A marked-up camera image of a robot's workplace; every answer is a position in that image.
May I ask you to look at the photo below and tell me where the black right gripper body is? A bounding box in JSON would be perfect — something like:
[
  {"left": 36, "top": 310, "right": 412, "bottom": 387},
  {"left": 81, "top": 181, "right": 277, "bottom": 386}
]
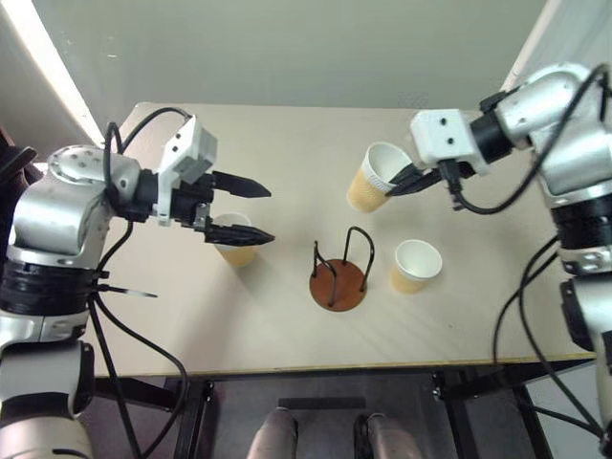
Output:
[{"left": 428, "top": 160, "right": 480, "bottom": 185}]

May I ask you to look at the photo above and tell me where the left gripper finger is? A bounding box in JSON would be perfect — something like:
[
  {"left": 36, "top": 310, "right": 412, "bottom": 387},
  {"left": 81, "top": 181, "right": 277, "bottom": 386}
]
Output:
[
  {"left": 204, "top": 223, "right": 276, "bottom": 248},
  {"left": 212, "top": 169, "right": 273, "bottom": 199}
]

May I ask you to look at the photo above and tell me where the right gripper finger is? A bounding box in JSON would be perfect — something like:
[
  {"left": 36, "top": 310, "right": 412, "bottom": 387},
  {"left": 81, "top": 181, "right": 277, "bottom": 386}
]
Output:
[
  {"left": 389, "top": 163, "right": 432, "bottom": 188},
  {"left": 383, "top": 169, "right": 445, "bottom": 199}
]

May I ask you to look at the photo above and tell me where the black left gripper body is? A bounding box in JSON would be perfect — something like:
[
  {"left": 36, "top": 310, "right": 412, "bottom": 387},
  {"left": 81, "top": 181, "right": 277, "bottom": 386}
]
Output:
[{"left": 168, "top": 171, "right": 217, "bottom": 243}]

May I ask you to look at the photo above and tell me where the brown ribbed paper cup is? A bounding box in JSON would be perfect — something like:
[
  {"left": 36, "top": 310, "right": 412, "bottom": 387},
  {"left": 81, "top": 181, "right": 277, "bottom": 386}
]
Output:
[
  {"left": 346, "top": 142, "right": 416, "bottom": 215},
  {"left": 211, "top": 211, "right": 260, "bottom": 269},
  {"left": 388, "top": 238, "right": 444, "bottom": 295}
]

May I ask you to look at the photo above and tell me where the black and white zip tie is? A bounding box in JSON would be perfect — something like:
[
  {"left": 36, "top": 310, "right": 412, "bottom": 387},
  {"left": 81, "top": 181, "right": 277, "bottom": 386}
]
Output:
[{"left": 97, "top": 283, "right": 160, "bottom": 299}]

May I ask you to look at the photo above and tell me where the dark object at room edge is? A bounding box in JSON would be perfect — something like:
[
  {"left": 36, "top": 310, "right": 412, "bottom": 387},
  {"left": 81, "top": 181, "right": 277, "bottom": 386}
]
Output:
[{"left": 0, "top": 124, "right": 40, "bottom": 259}]

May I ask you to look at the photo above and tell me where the grey rounded robot foot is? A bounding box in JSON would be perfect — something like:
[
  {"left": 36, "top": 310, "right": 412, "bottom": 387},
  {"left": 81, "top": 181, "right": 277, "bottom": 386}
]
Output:
[
  {"left": 245, "top": 405, "right": 300, "bottom": 459},
  {"left": 353, "top": 411, "right": 425, "bottom": 459}
]

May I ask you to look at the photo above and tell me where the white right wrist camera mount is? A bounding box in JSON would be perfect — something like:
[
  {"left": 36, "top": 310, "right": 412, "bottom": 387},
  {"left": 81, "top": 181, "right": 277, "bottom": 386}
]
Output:
[{"left": 409, "top": 108, "right": 492, "bottom": 177}]

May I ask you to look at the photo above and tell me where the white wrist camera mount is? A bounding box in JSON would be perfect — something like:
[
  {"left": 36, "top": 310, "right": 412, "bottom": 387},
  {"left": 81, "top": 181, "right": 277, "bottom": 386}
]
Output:
[
  {"left": 409, "top": 108, "right": 492, "bottom": 177},
  {"left": 153, "top": 113, "right": 219, "bottom": 227}
]

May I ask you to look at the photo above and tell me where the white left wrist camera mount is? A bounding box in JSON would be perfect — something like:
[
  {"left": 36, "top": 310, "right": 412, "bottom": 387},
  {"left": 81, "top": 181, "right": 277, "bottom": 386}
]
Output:
[{"left": 153, "top": 113, "right": 219, "bottom": 227}]

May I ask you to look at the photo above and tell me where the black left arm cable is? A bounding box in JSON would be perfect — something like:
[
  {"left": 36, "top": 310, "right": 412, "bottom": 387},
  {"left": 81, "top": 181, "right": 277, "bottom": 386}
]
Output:
[{"left": 88, "top": 106, "right": 193, "bottom": 459}]

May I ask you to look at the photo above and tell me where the wire cup holder wooden base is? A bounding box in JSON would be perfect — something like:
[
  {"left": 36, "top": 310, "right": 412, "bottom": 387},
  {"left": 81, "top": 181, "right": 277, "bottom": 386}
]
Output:
[{"left": 308, "top": 225, "right": 376, "bottom": 314}]

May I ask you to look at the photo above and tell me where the black metal table frame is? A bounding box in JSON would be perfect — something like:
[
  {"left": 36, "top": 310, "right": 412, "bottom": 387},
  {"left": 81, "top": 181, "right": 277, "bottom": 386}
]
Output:
[{"left": 93, "top": 356, "right": 599, "bottom": 459}]

